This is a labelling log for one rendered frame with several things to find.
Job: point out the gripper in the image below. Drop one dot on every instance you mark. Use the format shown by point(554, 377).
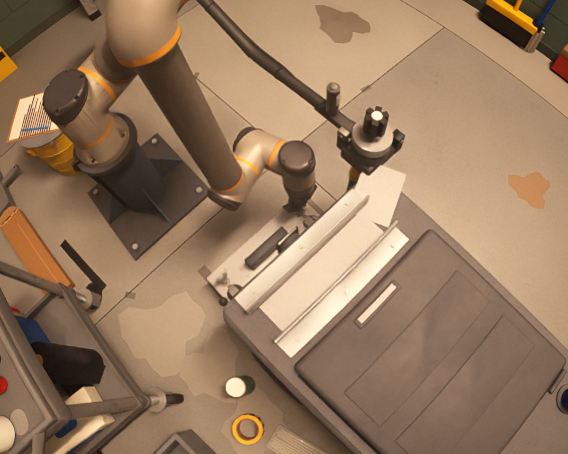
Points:
point(297, 201)

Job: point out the black star knob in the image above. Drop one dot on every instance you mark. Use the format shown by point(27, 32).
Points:
point(375, 120)

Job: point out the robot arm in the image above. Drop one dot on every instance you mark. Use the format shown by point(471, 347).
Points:
point(184, 118)

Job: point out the light grey metal cradle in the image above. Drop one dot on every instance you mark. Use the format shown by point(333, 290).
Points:
point(303, 246)

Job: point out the dark grey squeegee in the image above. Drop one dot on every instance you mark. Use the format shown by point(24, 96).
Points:
point(265, 248)

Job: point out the grey squeegee plate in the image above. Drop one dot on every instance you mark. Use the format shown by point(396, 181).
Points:
point(232, 270)

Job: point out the pale wing knob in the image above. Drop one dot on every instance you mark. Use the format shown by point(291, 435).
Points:
point(222, 280)

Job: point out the grey pipe with yellow cap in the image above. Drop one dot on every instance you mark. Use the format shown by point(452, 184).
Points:
point(354, 177)

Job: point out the white sheet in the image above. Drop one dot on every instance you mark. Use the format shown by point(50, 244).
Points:
point(383, 194)

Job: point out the grey floor scrubber body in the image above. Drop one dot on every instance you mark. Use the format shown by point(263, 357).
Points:
point(251, 326)

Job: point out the green can with white lid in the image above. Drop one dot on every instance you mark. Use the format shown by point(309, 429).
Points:
point(239, 386)

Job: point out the dark grey scrubber lid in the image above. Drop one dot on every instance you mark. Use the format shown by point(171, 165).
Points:
point(430, 355)

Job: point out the black flat bar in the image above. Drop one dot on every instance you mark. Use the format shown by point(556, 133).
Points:
point(82, 265)

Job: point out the yellow tape roll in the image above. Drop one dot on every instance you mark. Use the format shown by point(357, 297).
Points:
point(235, 428)

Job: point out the grey ribbed mat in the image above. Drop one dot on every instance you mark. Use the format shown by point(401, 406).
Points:
point(293, 442)

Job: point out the yellow drum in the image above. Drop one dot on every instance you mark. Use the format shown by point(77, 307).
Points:
point(56, 156)

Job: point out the orange plank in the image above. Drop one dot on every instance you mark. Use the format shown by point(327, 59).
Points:
point(33, 246)

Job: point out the clipboard with paper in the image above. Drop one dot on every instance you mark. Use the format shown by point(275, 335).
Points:
point(30, 118)

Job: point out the black roll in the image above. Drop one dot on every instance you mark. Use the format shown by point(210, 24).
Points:
point(71, 367)

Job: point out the white box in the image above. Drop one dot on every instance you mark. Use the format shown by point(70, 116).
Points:
point(90, 400)

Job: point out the blue container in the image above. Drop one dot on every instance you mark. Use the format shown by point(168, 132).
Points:
point(30, 331)

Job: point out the grey metal cart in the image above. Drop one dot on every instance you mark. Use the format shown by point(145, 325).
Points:
point(4, 326)

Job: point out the dark grey stop post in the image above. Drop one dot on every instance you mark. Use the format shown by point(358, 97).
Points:
point(333, 97)

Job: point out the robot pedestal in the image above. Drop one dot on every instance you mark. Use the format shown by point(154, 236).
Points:
point(142, 189)

